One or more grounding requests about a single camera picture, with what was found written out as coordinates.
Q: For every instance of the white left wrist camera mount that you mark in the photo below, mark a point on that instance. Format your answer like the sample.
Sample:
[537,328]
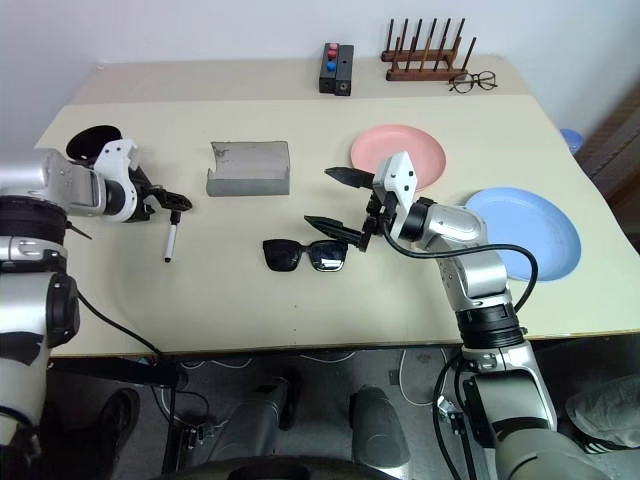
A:
[116,156]

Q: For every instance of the brown wooden cabinet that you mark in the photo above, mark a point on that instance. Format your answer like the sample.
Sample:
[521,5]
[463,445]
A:
[612,150]

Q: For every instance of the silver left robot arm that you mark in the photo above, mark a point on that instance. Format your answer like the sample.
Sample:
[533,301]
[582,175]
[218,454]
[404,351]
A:
[25,380]

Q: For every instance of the pink plate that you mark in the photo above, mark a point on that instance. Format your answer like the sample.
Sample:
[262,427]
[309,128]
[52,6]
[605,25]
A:
[425,150]

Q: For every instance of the blue plate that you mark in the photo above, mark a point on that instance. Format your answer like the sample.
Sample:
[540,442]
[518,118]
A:
[535,235]

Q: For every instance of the dark-framed clear eyeglasses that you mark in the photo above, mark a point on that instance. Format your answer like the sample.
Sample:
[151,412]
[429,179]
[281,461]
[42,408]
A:
[472,81]

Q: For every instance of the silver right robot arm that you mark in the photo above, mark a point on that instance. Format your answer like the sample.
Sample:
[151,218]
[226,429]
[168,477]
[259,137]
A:
[480,280]

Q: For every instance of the black sunglasses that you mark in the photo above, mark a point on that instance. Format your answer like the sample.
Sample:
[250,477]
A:
[305,255]

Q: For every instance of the grey shoe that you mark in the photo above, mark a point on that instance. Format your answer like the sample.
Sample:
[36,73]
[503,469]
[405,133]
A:
[605,410]

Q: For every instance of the black box with coloured buttons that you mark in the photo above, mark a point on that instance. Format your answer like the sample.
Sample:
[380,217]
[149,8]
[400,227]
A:
[329,67]

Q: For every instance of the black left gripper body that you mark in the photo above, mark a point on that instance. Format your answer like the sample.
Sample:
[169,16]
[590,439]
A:
[141,184]

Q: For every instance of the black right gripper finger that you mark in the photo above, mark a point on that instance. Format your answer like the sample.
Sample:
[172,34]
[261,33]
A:
[350,175]
[327,226]

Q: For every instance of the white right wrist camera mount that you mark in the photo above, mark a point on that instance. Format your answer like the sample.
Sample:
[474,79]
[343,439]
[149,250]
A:
[397,175]

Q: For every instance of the dark grey rounded leg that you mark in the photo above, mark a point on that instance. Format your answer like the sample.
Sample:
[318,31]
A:
[380,435]
[260,415]

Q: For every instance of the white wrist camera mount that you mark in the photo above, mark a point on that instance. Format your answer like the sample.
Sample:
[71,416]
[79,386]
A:
[116,156]
[397,175]

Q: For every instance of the grey glasses case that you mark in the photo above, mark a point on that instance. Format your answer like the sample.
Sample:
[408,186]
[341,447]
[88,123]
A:
[248,168]

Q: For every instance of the wooden plate rack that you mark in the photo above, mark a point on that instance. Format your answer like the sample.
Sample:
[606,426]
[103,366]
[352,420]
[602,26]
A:
[425,60]

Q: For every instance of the white marker with black cap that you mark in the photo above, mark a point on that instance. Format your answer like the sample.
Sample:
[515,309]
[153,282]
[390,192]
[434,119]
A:
[171,240]

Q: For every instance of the black cup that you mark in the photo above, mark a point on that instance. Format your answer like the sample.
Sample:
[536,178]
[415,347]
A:
[90,142]

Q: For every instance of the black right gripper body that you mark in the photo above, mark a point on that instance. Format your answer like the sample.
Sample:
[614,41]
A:
[374,217]

